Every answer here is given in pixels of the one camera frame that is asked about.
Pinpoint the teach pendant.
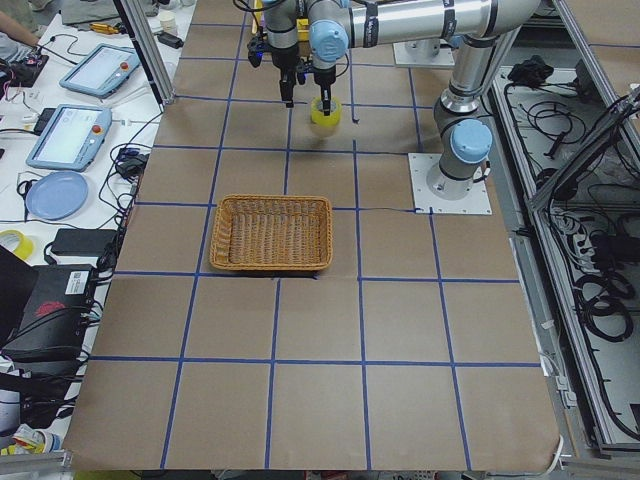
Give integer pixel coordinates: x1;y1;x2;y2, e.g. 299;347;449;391
59;44;141;99
26;104;112;172

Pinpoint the yellow tape roll on desk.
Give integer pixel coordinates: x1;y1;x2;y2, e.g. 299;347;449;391
0;230;34;261

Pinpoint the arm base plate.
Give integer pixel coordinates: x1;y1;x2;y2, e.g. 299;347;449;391
393;39;455;70
408;153;492;216

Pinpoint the yellow plastic basket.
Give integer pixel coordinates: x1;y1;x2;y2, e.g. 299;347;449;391
250;0;309;41

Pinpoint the brown wicker basket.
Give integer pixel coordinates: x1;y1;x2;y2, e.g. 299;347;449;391
209;194;333;272

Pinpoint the light blue plate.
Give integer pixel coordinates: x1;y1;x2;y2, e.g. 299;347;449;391
25;171;89;220

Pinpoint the black computer box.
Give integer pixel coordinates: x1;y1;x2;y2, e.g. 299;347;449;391
1;264;97;363

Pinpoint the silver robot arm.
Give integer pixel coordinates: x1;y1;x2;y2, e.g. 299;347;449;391
247;1;538;183
304;0;350;117

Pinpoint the black power adapter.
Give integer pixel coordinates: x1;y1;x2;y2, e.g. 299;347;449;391
44;228;116;264

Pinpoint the aluminium frame post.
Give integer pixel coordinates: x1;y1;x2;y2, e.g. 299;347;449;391
114;0;175;106

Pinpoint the upper teach pendant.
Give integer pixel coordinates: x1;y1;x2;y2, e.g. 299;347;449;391
59;44;141;99

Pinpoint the lower teach pendant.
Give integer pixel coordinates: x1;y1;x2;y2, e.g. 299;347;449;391
26;104;112;172

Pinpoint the yellow tape roll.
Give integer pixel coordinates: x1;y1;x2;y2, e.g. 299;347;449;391
309;96;344;127
0;230;34;261

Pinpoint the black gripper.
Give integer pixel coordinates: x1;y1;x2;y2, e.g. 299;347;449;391
271;47;300;108
313;66;335;114

